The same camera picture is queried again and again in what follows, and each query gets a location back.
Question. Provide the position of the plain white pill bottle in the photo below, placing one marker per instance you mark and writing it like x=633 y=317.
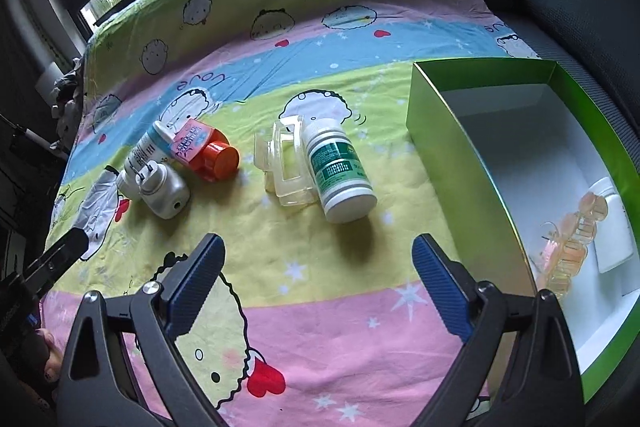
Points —
x=612 y=226

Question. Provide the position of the white bottle blue label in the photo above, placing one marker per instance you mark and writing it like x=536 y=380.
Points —
x=154 y=145

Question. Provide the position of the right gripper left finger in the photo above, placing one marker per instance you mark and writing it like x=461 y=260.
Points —
x=97 y=383

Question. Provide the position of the pink bottle orange cap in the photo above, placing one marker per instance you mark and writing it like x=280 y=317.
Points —
x=206 y=151

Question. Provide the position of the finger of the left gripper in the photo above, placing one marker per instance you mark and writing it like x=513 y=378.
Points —
x=45 y=271

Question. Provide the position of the colourful cartoon bed sheet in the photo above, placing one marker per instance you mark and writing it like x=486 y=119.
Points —
x=310 y=323

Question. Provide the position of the orange translucent hair claw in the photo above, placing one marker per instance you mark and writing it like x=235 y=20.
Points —
x=560 y=249

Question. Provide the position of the person's left hand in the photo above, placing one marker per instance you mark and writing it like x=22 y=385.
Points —
x=50 y=369

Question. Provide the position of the plush toy pile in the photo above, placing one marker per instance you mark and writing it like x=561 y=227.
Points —
x=66 y=110

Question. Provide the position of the clear rectangular hair claw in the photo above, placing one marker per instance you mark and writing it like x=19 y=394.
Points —
x=280 y=155

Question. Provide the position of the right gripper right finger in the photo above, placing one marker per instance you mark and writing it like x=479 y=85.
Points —
x=541 y=385

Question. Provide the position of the green cardboard box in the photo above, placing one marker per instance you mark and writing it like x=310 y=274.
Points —
x=511 y=144

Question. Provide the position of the white plug-in device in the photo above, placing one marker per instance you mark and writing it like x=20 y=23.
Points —
x=162 y=189

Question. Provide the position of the small white bottle green label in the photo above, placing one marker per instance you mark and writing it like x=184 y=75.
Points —
x=345 y=191

